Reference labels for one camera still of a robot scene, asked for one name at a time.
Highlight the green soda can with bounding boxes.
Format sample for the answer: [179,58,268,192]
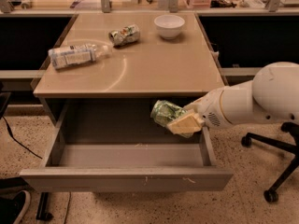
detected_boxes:
[150,100,192,138]

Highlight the beige drawer cabinet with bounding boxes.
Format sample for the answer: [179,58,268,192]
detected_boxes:
[29,11,230,130]

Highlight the black floor cable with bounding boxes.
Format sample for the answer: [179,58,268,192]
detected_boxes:
[1,115,43,161]

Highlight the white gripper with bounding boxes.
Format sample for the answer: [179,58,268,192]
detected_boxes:
[166,89,233,135]

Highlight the black office chair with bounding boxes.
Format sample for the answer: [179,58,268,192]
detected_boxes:
[241,121,299,203]

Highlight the crushed silver can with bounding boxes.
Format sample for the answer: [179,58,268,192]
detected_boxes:
[108,24,140,47]

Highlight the white bowl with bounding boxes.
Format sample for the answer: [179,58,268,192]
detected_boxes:
[154,14,185,39]

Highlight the black stand foot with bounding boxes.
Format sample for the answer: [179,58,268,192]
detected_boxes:
[36,192,53,221]

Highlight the open grey top drawer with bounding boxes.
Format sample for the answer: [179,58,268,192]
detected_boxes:
[21,99,233,192]

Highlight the black shoe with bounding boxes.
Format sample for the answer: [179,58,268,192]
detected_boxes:
[0,190,31,224]

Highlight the clear plastic water bottle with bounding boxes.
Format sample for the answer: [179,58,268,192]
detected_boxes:
[48,44,111,70]

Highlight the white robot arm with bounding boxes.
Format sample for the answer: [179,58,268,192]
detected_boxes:
[167,62,299,134]

